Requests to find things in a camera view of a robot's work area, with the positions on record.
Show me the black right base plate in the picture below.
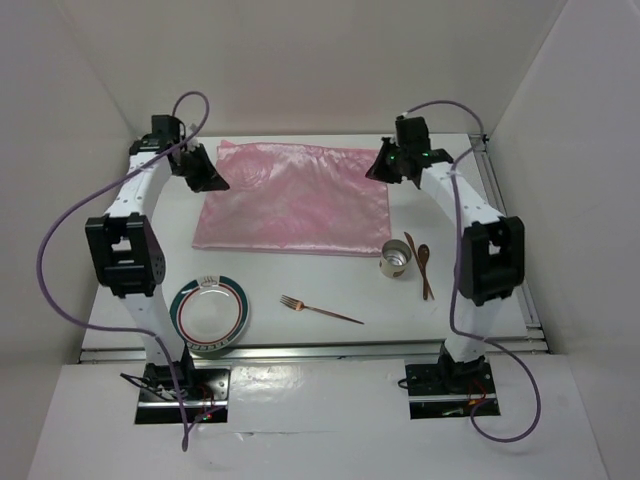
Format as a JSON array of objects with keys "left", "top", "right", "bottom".
[{"left": 397, "top": 363, "right": 501, "bottom": 420}]

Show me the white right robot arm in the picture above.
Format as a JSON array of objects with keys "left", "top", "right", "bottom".
[{"left": 366, "top": 115, "right": 525, "bottom": 394}]

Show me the aluminium table edge rail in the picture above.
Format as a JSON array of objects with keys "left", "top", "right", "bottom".
[{"left": 79, "top": 335, "right": 549, "bottom": 365}]

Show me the paper cup silver interior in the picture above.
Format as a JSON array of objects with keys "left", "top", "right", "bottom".
[{"left": 379, "top": 239, "right": 412, "bottom": 278}]

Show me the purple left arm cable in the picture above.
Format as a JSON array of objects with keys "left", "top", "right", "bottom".
[{"left": 38, "top": 90, "right": 221, "bottom": 453}]

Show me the brown wooden knife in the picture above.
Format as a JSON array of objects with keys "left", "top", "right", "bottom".
[{"left": 404, "top": 232, "right": 435, "bottom": 301}]

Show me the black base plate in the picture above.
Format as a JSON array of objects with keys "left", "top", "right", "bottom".
[
  {"left": 120, "top": 367, "right": 231, "bottom": 425},
  {"left": 397, "top": 363, "right": 501, "bottom": 420}
]

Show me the pink rose satin placemat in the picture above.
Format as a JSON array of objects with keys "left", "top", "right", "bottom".
[{"left": 192, "top": 141, "right": 392, "bottom": 257}]

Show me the copper fork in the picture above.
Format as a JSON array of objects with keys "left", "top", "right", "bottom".
[{"left": 280, "top": 295, "right": 363, "bottom": 325}]

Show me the aluminium side rail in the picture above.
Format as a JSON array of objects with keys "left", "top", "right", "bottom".
[{"left": 469, "top": 134, "right": 549, "bottom": 355}]

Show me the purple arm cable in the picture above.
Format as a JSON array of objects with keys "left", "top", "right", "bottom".
[
  {"left": 404, "top": 99, "right": 545, "bottom": 443},
  {"left": 38, "top": 90, "right": 221, "bottom": 453}
]

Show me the brown wooden spoon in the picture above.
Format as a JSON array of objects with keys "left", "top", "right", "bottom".
[{"left": 417, "top": 244, "right": 431, "bottom": 301}]

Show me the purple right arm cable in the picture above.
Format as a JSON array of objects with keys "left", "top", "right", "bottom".
[{"left": 404, "top": 99, "right": 545, "bottom": 443}]

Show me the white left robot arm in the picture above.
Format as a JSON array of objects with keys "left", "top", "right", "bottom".
[{"left": 85, "top": 115, "right": 230, "bottom": 399}]

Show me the white plate green red rim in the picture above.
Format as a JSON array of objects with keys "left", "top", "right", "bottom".
[{"left": 169, "top": 276, "right": 250, "bottom": 354}]

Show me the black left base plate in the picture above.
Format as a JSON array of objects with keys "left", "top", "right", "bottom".
[{"left": 120, "top": 367, "right": 231, "bottom": 425}]

